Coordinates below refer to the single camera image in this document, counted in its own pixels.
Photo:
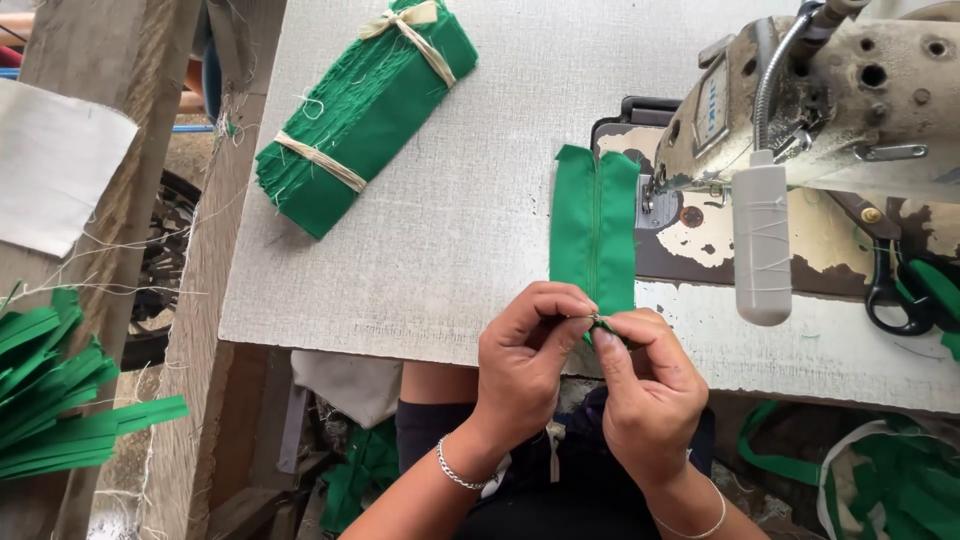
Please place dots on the person's left hand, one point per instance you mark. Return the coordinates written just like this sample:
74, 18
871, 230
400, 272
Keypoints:
517, 379

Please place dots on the person's right hand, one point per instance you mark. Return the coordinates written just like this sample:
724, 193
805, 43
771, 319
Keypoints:
652, 405

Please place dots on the green zipper fabric piece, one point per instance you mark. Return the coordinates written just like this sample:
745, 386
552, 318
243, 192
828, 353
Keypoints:
592, 225

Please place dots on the person's dark clothing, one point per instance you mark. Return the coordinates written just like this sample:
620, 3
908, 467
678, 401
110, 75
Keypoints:
555, 472

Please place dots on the thin silver bangle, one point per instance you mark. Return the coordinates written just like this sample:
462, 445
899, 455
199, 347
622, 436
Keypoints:
697, 525

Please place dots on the grey cloth under table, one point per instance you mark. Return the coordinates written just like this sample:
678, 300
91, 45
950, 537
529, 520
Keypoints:
349, 386

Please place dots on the green fabric scraps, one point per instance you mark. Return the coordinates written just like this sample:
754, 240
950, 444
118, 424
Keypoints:
364, 472

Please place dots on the white sewing machine lamp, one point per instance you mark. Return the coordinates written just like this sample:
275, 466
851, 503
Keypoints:
761, 240

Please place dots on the white bag of green fabric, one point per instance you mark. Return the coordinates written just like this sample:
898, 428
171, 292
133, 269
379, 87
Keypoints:
885, 480

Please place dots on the tied bundle of green fabric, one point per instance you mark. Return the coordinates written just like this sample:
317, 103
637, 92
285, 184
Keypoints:
360, 116

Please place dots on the worn industrial sewing machine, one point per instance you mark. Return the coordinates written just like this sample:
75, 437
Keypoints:
817, 112

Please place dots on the black wheel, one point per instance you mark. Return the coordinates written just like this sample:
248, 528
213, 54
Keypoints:
161, 270

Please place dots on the pile of green zipper strips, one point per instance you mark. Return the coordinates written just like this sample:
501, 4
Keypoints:
52, 390

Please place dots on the white cloth sheet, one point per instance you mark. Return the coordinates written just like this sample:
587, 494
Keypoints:
52, 165

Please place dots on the wooden post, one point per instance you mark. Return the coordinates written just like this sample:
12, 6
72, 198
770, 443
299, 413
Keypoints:
105, 225

